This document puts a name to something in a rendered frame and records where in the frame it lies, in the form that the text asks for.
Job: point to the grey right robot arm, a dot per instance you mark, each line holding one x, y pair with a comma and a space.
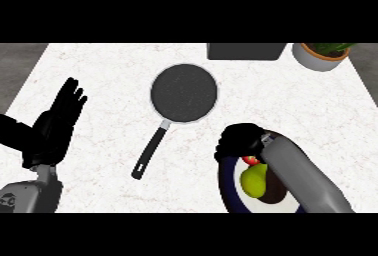
300, 176

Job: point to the dark grey frying pan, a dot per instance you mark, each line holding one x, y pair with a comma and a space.
180, 100

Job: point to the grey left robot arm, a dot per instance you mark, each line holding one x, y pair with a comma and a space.
30, 195

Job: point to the white plate with blue rim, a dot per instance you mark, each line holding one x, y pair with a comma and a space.
231, 186

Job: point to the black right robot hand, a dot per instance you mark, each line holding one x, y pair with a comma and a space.
240, 140

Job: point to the white pot with green plant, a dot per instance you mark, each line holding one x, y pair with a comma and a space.
322, 55

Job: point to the red tomato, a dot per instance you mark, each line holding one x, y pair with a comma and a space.
251, 160

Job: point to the yellow-green pear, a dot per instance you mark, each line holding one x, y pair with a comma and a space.
254, 181

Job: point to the dark grey box appliance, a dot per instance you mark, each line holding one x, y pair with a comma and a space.
245, 51

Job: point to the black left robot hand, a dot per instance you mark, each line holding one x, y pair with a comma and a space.
55, 123

